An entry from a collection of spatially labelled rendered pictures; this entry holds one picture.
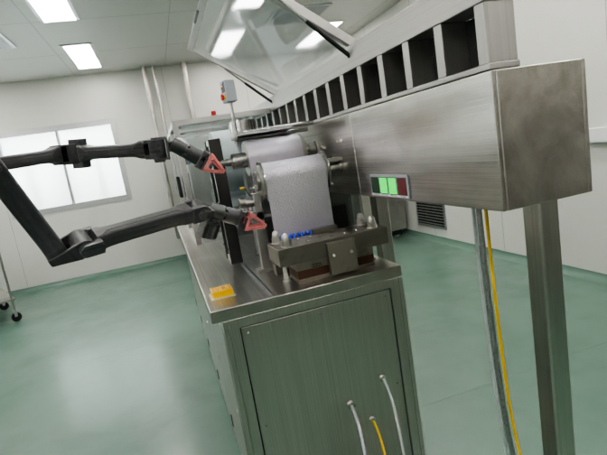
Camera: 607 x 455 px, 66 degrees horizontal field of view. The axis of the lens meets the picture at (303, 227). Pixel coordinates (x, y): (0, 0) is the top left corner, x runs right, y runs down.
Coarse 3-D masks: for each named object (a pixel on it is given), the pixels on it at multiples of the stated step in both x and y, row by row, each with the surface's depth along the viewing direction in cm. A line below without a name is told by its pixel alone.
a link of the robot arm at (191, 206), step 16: (176, 208) 154; (192, 208) 155; (208, 208) 158; (112, 224) 143; (128, 224) 144; (144, 224) 146; (160, 224) 150; (176, 224) 154; (96, 240) 136; (112, 240) 141; (128, 240) 145
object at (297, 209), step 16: (272, 192) 171; (288, 192) 173; (304, 192) 175; (320, 192) 177; (272, 208) 172; (288, 208) 174; (304, 208) 176; (320, 208) 177; (288, 224) 174; (304, 224) 176; (320, 224) 178
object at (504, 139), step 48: (432, 96) 117; (480, 96) 101; (528, 96) 100; (576, 96) 103; (336, 144) 185; (384, 144) 147; (432, 144) 122; (480, 144) 104; (528, 144) 101; (576, 144) 105; (432, 192) 126; (480, 192) 107; (528, 192) 103; (576, 192) 107
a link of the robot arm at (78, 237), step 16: (0, 160) 113; (0, 176) 114; (0, 192) 116; (16, 192) 118; (16, 208) 120; (32, 208) 122; (32, 224) 124; (48, 224) 128; (48, 240) 129; (64, 240) 137; (80, 240) 134; (48, 256) 130; (64, 256) 132; (80, 256) 135
